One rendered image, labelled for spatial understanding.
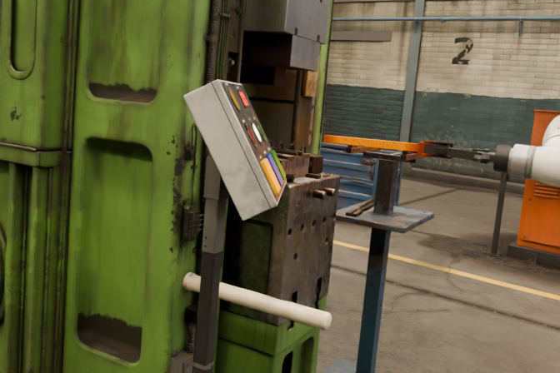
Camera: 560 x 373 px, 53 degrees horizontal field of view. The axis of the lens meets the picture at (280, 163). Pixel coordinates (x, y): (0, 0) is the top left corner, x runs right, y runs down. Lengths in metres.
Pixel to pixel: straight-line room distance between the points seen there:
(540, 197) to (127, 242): 3.93
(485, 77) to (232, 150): 8.44
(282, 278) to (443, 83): 8.05
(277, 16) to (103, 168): 0.71
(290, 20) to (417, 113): 8.09
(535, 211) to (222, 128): 4.23
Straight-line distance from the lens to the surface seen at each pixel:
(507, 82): 9.36
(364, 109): 10.17
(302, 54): 1.82
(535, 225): 5.18
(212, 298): 1.38
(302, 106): 2.16
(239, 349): 1.95
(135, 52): 1.77
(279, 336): 1.86
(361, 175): 5.58
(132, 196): 1.78
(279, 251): 1.76
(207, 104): 1.14
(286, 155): 1.83
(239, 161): 1.14
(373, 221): 2.07
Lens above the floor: 1.18
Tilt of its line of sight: 7 degrees down
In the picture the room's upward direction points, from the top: 5 degrees clockwise
